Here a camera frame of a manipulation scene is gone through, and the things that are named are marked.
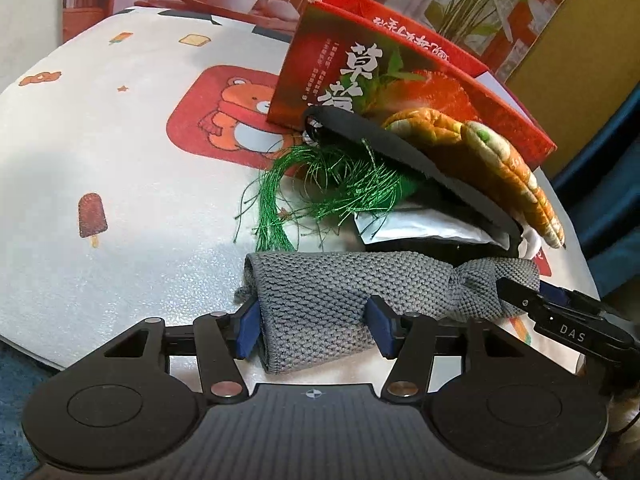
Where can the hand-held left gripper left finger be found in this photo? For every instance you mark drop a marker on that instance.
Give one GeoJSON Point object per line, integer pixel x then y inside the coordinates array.
{"type": "Point", "coordinates": [246, 330]}

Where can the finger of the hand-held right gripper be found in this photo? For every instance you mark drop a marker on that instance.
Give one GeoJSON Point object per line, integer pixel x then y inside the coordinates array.
{"type": "Point", "coordinates": [515, 292]}
{"type": "Point", "coordinates": [552, 295]}

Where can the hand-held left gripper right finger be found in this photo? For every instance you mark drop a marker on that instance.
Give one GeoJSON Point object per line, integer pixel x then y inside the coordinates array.
{"type": "Point", "coordinates": [381, 327]}

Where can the grey knitted cloth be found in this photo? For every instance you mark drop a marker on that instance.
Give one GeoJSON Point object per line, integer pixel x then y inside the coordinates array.
{"type": "Point", "coordinates": [325, 285]}

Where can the green tasselled sachet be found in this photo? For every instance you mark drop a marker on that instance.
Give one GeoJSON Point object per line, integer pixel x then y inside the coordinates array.
{"type": "Point", "coordinates": [350, 185]}

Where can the red strawberry print box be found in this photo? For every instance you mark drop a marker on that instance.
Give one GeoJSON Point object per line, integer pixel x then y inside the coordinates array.
{"type": "Point", "coordinates": [340, 60]}

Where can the small white soft toy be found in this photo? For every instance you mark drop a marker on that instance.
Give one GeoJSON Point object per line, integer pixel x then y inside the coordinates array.
{"type": "Point", "coordinates": [532, 245]}

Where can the orange patterned plush mitt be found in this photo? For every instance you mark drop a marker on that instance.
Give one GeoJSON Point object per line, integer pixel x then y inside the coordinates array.
{"type": "Point", "coordinates": [500, 170]}

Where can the black fabric band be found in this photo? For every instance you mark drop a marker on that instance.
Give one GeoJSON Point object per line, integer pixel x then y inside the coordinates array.
{"type": "Point", "coordinates": [440, 180]}

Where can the teal curtain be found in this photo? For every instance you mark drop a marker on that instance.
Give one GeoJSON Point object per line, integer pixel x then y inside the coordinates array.
{"type": "Point", "coordinates": [615, 160]}

